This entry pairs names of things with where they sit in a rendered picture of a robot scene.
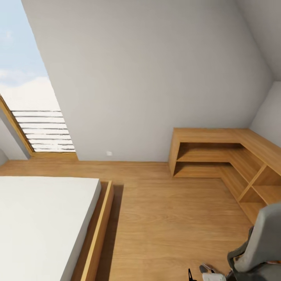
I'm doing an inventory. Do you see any swivel chair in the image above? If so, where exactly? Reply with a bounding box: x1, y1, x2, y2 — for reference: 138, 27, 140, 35
199, 201, 281, 281

